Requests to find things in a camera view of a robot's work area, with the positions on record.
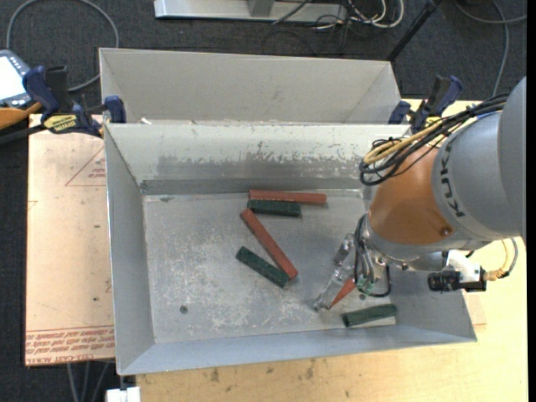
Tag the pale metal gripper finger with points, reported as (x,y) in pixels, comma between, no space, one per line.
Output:
(344,249)
(333,289)

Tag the grey metal bin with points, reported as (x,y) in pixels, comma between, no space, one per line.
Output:
(209,266)

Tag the brown cardboard board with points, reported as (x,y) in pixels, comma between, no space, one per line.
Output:
(67,245)

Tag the dark green flat block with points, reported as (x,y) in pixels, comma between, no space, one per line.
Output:
(274,208)
(261,266)
(370,315)

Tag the red-brown block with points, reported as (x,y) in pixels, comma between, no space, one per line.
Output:
(270,245)
(344,292)
(289,197)

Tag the black cylinder on white bracket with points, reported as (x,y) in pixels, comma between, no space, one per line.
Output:
(444,281)

